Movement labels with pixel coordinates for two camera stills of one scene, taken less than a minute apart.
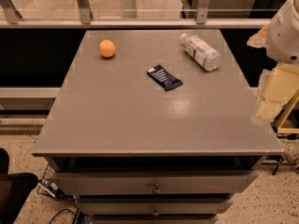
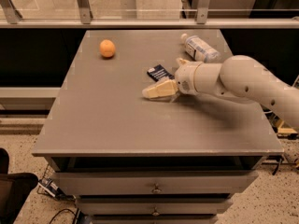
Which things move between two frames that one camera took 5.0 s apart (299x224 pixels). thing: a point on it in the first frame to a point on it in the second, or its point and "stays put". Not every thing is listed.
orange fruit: x=106 y=48 stays put
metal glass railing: x=139 y=7 stays put
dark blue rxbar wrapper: x=164 y=77 stays put
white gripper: x=284 y=36 to x=186 y=77
